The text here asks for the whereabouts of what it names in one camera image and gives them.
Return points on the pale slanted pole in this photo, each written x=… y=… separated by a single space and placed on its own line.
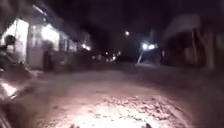
x=140 y=58

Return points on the rough dark asphalt road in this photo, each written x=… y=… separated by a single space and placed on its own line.
x=110 y=96

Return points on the robot's own part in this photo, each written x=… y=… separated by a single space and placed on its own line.
x=147 y=126
x=72 y=126

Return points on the lit pale building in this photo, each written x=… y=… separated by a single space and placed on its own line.
x=40 y=40

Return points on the dark building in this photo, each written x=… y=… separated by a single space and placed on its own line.
x=186 y=36

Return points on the person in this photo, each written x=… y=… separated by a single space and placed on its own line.
x=9 y=50

